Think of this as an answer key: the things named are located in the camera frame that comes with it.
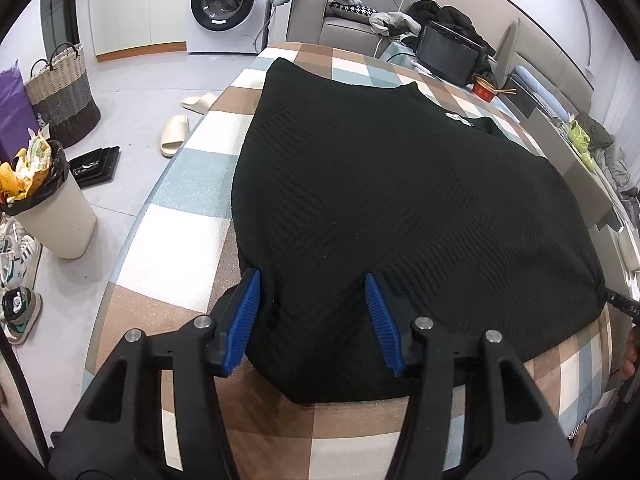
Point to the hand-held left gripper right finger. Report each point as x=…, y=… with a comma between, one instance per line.
x=385, y=330

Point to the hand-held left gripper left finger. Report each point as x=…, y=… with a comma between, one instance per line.
x=245, y=320

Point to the black knit sweater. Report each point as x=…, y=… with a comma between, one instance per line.
x=400, y=210

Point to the person's right hand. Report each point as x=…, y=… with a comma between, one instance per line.
x=632, y=355

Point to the checkered tablecloth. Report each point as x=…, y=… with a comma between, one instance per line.
x=175, y=220

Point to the grey bedding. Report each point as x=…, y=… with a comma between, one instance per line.
x=622, y=170

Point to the beige cardboard box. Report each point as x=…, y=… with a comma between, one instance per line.
x=570, y=170

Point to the green toy figure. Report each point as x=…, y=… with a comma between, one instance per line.
x=580, y=140

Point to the dark green garment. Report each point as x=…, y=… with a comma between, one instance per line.
x=597, y=130

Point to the beige slipper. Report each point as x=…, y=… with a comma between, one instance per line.
x=174, y=135
x=200, y=102

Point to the black flat tray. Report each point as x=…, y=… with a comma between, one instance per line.
x=95, y=165

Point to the beige trash bin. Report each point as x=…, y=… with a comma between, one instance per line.
x=55, y=215

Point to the grey green sneaker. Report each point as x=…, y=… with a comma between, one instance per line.
x=20, y=315

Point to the blue pillow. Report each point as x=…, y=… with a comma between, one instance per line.
x=542, y=92

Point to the white green sneaker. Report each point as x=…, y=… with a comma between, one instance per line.
x=20, y=260

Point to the wooden chopsticks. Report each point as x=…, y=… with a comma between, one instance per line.
x=505, y=91

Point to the red noodle bowl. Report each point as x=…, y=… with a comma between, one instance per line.
x=484, y=91

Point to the beige padded headboard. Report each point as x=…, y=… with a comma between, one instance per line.
x=545, y=50

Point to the two-tone wicker basket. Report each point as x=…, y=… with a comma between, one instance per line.
x=62, y=100

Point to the grey sofa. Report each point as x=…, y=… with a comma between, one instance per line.
x=340, y=32

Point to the grey hoodie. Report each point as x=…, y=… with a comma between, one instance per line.
x=395, y=22

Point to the purple plastic bag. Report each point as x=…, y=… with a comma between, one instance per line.
x=12, y=110

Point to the white washing machine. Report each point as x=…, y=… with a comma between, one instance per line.
x=225, y=5

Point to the houndstooth cushion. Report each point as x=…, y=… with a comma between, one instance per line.
x=352, y=8

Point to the white lower kitchen cabinets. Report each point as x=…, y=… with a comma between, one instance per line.
x=135, y=10

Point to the black framed glass door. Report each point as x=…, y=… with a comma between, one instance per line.
x=60, y=25

